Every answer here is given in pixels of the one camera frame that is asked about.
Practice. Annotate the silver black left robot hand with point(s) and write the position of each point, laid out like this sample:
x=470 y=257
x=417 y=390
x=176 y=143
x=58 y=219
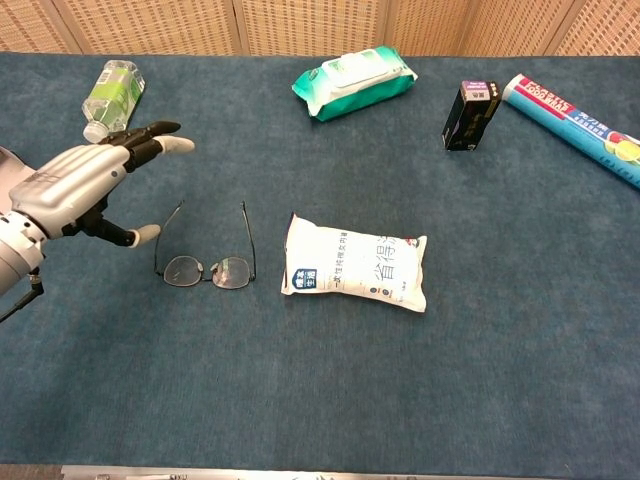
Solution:
x=65 y=190

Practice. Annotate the thin black metal eyeglasses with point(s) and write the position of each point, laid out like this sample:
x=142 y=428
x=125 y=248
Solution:
x=182 y=270

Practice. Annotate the clear bottle with green label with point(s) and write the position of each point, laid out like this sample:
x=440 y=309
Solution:
x=112 y=95

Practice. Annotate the woven wicker folding screen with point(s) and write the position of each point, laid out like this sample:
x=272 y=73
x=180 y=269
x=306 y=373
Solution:
x=150 y=25

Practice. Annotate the white soft packet blue logo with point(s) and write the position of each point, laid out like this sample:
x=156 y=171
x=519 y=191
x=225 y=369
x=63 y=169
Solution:
x=350 y=265

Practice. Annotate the green wet wipes pack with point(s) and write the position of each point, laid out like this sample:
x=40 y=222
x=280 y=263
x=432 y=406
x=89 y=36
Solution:
x=360 y=92

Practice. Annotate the blue felt table cloth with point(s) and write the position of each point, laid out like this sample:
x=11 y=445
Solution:
x=320 y=375

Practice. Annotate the small black carton box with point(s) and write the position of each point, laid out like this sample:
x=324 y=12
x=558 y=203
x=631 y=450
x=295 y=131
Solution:
x=467 y=120

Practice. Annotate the blue plastic food wrap box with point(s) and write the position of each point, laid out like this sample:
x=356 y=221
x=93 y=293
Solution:
x=560 y=115

